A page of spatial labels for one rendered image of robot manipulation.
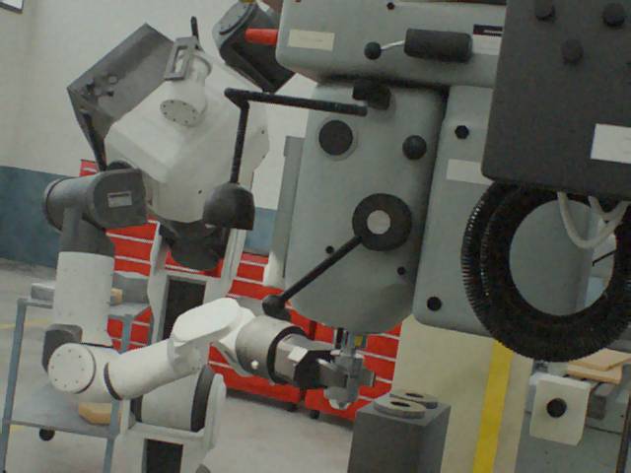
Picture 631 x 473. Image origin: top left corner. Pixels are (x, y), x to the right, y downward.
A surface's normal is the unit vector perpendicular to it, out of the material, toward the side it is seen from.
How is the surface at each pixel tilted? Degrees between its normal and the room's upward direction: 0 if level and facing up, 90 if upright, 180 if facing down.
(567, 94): 90
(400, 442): 90
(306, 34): 90
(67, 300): 80
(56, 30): 90
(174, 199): 140
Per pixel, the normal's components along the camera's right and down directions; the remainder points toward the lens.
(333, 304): -0.36, 0.53
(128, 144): -0.40, 0.08
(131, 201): 0.73, -0.05
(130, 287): 0.56, 0.13
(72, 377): -0.33, -0.18
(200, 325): -0.44, -0.68
